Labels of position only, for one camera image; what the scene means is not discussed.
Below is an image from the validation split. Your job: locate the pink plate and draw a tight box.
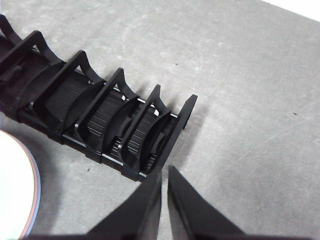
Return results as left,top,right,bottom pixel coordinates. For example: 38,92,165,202
23,146,40,237

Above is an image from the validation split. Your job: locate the green plate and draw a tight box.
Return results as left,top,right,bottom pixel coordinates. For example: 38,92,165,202
0,129,37,240

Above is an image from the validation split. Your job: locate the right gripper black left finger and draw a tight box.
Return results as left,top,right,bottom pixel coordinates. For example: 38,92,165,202
86,171,163,240

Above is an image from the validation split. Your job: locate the black plate rack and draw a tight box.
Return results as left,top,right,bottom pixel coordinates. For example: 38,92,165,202
0,13,199,183

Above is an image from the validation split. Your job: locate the blue plate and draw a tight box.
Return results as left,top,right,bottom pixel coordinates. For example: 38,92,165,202
26,147,42,237

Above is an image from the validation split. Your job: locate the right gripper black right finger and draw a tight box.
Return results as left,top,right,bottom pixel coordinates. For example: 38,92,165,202
167,164,245,240

